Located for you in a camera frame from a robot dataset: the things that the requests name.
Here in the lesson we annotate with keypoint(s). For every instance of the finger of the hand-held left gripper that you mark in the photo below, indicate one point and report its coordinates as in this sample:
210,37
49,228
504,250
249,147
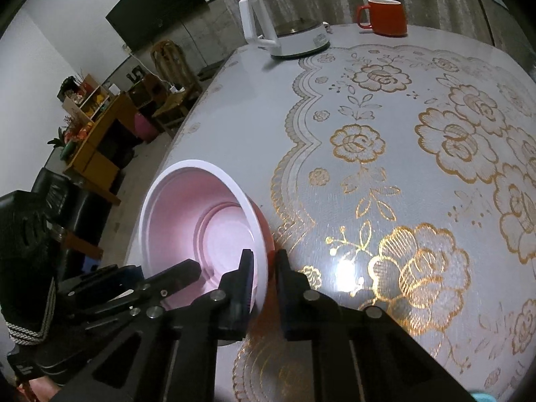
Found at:
180,274
104,282

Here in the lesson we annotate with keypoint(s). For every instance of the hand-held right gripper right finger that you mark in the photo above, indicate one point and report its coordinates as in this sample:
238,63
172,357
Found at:
281,297

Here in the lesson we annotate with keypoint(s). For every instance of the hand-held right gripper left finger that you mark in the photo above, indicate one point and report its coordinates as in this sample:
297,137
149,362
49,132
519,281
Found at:
247,287

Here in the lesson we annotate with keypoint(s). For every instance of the red plastic bowl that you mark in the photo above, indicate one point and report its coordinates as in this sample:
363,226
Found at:
197,234

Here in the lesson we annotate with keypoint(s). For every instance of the person's left hand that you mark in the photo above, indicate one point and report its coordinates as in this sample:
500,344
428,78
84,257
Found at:
37,393

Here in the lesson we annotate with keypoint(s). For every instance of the black leather sofa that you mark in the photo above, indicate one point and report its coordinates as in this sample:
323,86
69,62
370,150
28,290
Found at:
88,217

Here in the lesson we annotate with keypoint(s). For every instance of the wooden cabinet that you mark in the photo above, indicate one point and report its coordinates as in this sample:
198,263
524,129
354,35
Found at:
100,142

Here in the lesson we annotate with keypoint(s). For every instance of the pink basket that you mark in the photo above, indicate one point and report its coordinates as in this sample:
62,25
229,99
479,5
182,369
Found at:
145,127

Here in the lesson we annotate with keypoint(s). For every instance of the orange artificial flowers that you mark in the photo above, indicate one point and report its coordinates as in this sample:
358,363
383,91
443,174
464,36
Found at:
73,134

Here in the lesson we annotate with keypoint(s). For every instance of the gold floral lace tablecloth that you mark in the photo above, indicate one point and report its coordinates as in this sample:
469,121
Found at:
377,176

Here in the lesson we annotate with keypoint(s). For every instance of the wooden chair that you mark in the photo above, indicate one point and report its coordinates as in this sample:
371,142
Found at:
176,100

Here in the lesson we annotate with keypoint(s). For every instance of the dark wooden tv stand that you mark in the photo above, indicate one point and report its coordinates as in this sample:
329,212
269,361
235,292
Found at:
146,90

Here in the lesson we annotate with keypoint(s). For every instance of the teal plastic object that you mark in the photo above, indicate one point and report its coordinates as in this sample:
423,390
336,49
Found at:
482,398

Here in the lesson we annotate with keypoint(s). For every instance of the white glass electric kettle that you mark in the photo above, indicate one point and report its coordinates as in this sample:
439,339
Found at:
297,42

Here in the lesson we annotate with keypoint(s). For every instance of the black television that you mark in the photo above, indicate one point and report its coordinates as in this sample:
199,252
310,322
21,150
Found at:
163,4

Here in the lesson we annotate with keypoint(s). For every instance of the white power plug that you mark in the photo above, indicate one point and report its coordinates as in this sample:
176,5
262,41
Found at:
328,28

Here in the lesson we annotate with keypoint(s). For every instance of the red mug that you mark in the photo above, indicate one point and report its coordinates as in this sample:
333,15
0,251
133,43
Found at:
387,19

